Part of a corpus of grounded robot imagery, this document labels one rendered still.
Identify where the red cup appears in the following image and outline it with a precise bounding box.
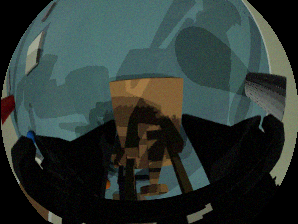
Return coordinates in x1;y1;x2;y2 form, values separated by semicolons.
0;95;15;123

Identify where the blue ball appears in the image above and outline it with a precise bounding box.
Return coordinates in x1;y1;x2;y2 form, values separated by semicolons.
27;129;35;143

